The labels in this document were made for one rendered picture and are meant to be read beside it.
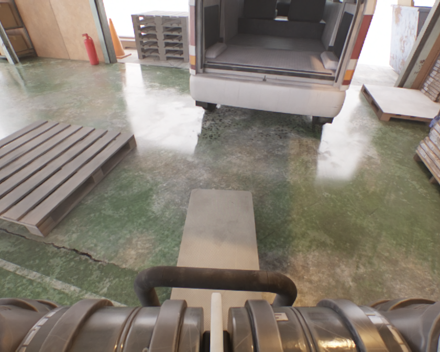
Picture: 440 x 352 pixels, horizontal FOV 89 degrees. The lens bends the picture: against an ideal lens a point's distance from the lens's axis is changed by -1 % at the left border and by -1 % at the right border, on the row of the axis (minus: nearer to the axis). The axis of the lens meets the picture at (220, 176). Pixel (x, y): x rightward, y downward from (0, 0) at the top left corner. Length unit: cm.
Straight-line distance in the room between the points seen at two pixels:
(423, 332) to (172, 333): 22
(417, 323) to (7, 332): 36
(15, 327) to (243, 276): 35
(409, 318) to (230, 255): 94
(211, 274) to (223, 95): 198
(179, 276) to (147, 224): 111
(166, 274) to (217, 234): 76
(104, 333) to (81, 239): 143
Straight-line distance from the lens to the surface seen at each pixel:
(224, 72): 242
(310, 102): 227
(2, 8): 657
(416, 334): 30
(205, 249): 119
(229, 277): 49
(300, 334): 25
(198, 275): 49
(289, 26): 408
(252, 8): 414
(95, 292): 144
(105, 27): 530
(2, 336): 29
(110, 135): 236
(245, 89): 225
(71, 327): 26
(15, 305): 36
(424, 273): 179
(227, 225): 127
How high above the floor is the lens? 120
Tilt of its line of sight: 40 degrees down
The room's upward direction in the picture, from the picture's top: 2 degrees clockwise
